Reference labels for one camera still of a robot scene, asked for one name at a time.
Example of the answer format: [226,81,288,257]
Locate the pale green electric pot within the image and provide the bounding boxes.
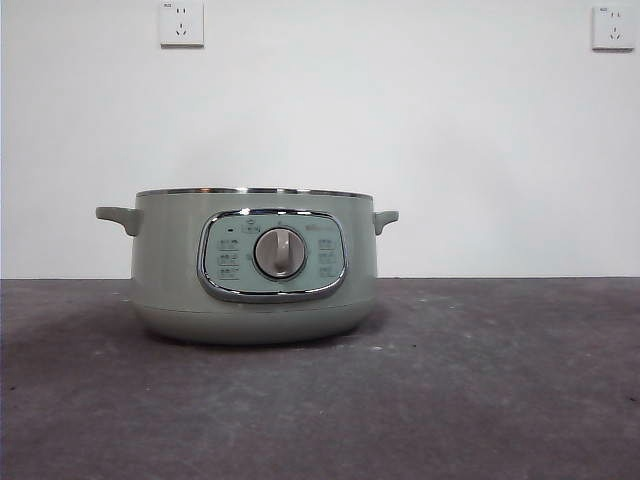
[94,185,400,346]

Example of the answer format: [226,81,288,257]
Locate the white wall socket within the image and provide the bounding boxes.
[159,0,206,49]
[591,5,636,52]

